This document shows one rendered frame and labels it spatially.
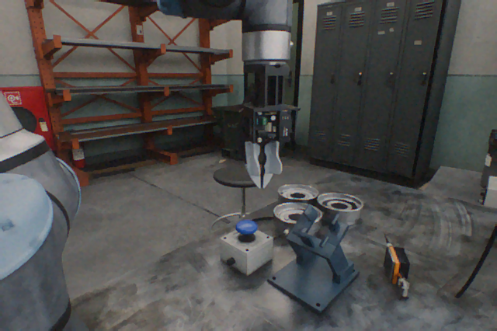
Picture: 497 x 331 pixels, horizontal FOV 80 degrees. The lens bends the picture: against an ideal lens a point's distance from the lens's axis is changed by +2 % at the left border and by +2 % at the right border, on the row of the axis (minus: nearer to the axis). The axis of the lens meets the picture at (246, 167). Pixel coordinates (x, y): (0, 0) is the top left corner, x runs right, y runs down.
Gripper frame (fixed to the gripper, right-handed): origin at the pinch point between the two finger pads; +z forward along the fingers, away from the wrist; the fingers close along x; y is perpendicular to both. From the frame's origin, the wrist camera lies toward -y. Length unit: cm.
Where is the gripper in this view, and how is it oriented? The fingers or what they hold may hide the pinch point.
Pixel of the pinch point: (259, 179)
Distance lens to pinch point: 54.6
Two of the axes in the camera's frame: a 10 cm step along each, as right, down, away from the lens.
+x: 9.6, -0.8, 2.5
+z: 0.0, 9.5, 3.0
